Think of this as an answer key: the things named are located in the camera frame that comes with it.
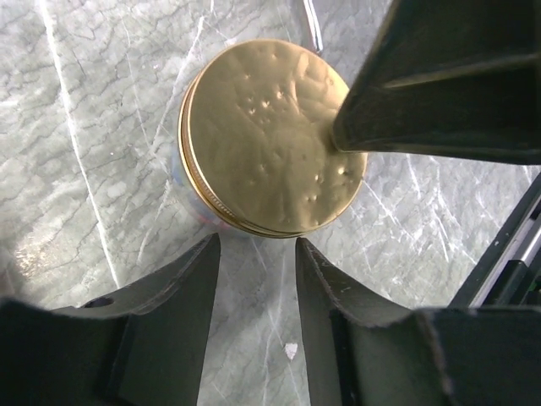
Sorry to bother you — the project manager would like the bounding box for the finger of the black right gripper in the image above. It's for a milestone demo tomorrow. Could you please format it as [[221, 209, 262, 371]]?
[[332, 0, 540, 165]]

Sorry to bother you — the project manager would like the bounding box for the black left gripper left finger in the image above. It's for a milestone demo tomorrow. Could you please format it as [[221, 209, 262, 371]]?
[[1, 234, 221, 405]]

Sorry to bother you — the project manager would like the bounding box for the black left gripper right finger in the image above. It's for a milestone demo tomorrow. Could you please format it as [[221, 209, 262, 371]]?
[[295, 238, 540, 405]]

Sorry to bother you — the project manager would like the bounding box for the silver metal scoop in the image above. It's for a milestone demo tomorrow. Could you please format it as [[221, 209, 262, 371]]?
[[302, 0, 324, 54]]

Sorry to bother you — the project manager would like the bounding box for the clear plastic jar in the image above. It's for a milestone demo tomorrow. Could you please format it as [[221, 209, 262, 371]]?
[[171, 146, 250, 238]]

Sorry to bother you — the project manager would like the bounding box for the gold jar lid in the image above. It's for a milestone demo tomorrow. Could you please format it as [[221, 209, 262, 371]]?
[[178, 39, 367, 239]]

